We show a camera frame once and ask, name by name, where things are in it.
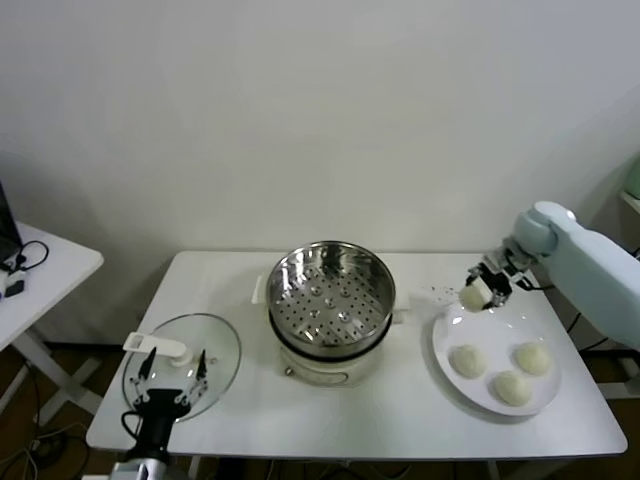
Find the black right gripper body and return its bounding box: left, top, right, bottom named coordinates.
left=492, top=247, right=532, bottom=300

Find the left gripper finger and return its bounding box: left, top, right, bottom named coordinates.
left=175, top=348, right=210, bottom=406
left=129, top=347, right=156, bottom=405

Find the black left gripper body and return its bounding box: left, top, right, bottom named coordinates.
left=133, top=388, right=195, bottom=424

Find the white steamed baozi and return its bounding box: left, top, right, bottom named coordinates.
left=514, top=342, right=552, bottom=377
left=492, top=370, right=533, bottom=406
left=458, top=283, right=490, bottom=313
left=452, top=344, right=489, bottom=380

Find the steel steamer basket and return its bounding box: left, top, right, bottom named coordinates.
left=265, top=241, right=397, bottom=351

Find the white round plate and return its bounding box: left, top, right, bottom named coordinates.
left=432, top=302, right=562, bottom=415

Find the white side table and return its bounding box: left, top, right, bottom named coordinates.
left=0, top=219, right=105, bottom=427

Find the white shelf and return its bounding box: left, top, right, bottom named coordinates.
left=618, top=191, right=640, bottom=224

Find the white furniture foot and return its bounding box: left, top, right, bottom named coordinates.
left=597, top=357, right=640, bottom=401

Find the black laptop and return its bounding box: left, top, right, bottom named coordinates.
left=0, top=177, right=25, bottom=265

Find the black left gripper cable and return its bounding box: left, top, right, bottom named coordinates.
left=121, top=410, right=146, bottom=444

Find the glass lid with white handle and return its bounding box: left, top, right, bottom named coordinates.
left=122, top=313, right=243, bottom=419

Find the black power cable with adapter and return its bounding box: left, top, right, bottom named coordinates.
left=568, top=309, right=624, bottom=353

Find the white floor cable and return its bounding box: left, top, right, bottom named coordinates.
left=0, top=422, right=89, bottom=480

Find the black looped cable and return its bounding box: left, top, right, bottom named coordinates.
left=7, top=240, right=50, bottom=274

